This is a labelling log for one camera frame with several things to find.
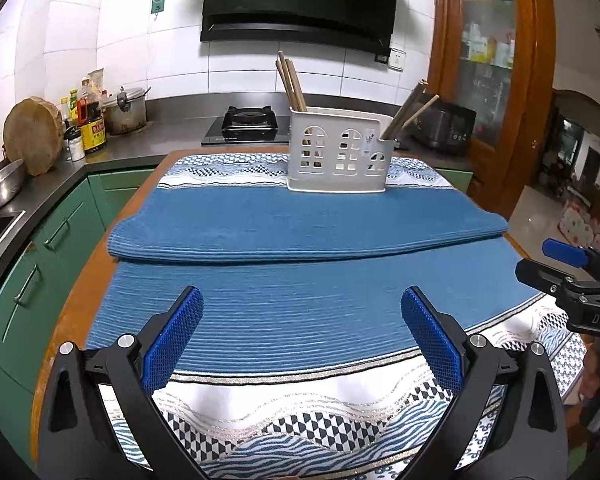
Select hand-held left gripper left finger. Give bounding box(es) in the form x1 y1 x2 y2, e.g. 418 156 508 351
37 285 204 480

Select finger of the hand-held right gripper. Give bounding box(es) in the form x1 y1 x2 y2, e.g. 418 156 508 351
515 258 600 297
541 238 600 281

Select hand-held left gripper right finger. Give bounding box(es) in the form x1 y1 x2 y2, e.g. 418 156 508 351
400 286 567 480

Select white plastic utensil holder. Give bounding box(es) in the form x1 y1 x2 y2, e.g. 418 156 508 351
286 107 396 196

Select pink patterned floor mat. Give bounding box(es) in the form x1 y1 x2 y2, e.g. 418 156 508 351
560 202 600 256

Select wooden table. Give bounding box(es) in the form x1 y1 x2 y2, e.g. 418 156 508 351
30 149 588 461

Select blue patterned tablecloth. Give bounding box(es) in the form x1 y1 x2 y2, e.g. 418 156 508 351
85 152 588 480

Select green kitchen base cabinets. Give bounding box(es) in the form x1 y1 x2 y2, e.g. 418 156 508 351
0 170 151 466

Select wooden glass door cabinet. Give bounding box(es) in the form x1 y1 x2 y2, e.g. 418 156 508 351
427 0 556 221

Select black rice cooker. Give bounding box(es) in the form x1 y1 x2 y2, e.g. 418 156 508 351
411 99 477 157

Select steel kitchen counter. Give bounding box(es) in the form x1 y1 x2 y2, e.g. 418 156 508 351
0 92 476 271

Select small white lidded jar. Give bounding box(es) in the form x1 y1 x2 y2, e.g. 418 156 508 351
65 127 86 162

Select steel pot with lid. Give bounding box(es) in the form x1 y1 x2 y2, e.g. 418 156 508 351
102 86 151 136

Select black gas stove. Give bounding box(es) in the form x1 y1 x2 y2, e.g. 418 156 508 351
200 105 411 151

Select shelf of small boxes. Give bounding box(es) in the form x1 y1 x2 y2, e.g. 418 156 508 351
462 0 516 68

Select steel basin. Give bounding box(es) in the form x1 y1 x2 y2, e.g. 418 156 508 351
0 158 26 212

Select round wooden cutting board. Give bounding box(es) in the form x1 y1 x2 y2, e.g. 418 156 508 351
2 97 66 177

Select row of condiment bottles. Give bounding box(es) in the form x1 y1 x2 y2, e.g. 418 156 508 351
57 67 108 126

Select black range hood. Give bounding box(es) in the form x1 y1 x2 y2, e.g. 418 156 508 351
200 0 428 53

